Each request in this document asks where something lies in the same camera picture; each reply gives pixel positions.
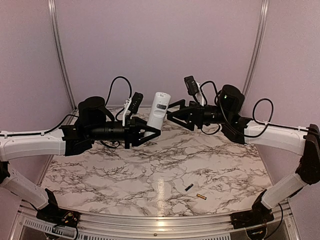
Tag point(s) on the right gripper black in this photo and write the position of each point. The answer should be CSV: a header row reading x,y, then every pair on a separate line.
x,y
196,114

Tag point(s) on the right rear aluminium post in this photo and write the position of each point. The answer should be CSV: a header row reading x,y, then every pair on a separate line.
x,y
259,37

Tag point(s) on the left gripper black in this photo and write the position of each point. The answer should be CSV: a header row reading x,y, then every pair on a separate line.
x,y
132,131

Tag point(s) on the white remote control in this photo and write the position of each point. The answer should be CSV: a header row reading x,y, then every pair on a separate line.
x,y
158,109

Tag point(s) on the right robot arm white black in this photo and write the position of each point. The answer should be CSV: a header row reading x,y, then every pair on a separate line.
x,y
304,142

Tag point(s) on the aluminium post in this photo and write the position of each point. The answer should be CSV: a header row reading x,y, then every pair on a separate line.
x,y
60,55
259,37

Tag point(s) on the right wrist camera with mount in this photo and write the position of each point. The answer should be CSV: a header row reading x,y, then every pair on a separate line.
x,y
194,90

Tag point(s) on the front aluminium frame rail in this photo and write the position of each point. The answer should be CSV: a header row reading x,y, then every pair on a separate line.
x,y
98,226

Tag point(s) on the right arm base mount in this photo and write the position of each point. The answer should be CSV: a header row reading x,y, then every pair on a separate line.
x,y
250,218

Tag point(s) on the left rear aluminium post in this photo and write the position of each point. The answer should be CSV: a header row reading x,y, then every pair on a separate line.
x,y
60,55

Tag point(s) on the gold battery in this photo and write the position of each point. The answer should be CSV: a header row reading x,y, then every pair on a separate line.
x,y
201,196

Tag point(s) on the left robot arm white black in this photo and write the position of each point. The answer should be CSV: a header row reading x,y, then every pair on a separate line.
x,y
94,123

